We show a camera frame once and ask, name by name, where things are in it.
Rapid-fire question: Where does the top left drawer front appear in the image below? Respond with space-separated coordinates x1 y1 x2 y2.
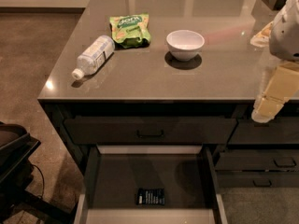
64 117 236 145

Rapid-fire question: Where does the right middle drawer front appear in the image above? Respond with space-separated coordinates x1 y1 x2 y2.
215 149 299 171

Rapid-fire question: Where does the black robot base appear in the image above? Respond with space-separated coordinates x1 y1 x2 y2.
0 122 75 224

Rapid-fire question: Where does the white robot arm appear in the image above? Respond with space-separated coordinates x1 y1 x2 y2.
250 0 299 123

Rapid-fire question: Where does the open middle drawer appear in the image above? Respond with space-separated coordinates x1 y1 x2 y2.
74 147 228 224

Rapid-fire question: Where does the black cable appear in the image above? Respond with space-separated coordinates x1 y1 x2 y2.
30 162 46 200

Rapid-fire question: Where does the right bottom drawer front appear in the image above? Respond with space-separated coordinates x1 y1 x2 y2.
218 172 299 188

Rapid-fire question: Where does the green snack bag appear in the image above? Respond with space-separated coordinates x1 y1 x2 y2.
109 13 151 49

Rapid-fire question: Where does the dark blue rxbar wrapper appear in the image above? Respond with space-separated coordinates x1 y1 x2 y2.
136 189 165 205

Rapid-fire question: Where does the white ceramic bowl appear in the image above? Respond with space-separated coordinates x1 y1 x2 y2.
166 30 205 62

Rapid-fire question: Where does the clear plastic water bottle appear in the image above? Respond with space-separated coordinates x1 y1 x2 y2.
72 35 115 80

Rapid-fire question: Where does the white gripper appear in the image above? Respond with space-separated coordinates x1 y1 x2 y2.
250 22 299 123

